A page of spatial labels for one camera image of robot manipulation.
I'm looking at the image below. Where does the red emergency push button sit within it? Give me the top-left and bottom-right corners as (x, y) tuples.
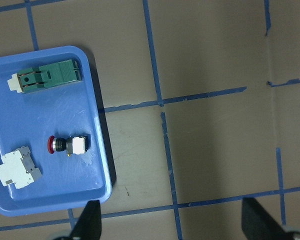
(47, 135), (89, 156)

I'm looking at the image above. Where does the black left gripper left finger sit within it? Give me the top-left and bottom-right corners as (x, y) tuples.
(69, 200), (102, 240)

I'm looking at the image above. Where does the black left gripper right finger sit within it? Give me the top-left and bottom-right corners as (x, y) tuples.
(241, 197), (296, 240)

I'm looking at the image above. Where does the white grey circuit breaker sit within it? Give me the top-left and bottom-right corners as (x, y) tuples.
(0, 146), (42, 189)

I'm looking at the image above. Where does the blue plastic tray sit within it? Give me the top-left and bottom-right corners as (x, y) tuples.
(0, 46), (112, 217)

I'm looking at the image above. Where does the green terminal block component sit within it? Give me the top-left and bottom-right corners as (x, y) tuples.
(7, 59), (82, 94)

